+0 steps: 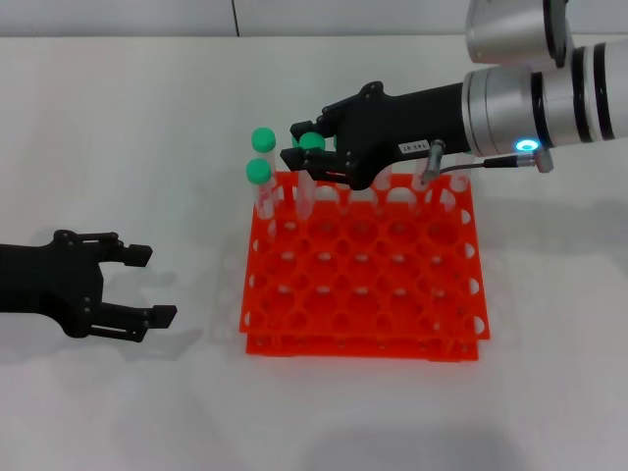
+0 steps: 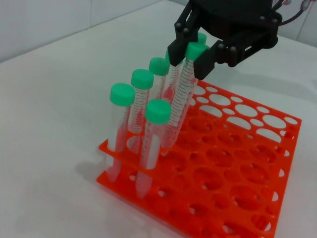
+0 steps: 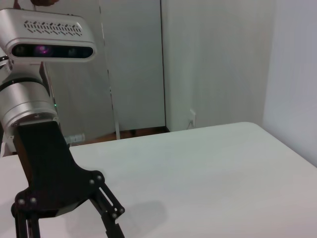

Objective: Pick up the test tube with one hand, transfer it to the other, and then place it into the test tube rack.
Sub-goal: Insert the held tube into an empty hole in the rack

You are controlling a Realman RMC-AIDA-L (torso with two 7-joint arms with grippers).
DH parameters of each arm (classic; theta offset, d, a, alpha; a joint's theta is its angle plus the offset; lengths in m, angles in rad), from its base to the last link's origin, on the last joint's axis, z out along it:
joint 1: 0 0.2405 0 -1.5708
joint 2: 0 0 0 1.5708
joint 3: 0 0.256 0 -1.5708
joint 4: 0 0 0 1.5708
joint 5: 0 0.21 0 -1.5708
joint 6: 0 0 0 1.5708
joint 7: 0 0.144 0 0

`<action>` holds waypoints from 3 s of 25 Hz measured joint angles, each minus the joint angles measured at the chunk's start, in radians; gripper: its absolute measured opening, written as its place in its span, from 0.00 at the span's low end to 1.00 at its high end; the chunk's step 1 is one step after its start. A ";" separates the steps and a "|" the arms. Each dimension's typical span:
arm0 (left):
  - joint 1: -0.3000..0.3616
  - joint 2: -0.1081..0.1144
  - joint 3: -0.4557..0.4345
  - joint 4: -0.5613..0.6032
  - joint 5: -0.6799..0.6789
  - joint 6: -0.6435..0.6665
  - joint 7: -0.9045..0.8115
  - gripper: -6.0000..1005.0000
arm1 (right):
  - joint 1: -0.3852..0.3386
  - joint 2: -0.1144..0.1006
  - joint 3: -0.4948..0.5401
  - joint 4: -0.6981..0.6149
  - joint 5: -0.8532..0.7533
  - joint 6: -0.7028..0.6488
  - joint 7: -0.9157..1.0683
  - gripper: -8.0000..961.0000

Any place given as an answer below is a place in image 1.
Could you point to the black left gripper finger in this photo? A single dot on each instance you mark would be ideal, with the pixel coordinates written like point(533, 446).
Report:
point(159, 317)
point(137, 256)

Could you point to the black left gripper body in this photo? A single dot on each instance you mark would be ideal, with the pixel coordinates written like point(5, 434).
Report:
point(49, 279)

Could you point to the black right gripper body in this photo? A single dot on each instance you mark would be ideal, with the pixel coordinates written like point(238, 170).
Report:
point(402, 122)

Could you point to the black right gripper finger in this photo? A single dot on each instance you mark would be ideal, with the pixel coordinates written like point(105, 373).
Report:
point(294, 160)
point(306, 128)

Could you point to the orange plastic test tube rack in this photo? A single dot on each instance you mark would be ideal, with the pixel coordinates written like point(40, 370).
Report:
point(363, 304)

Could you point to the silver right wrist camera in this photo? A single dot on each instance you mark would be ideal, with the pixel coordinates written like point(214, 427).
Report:
point(515, 29)

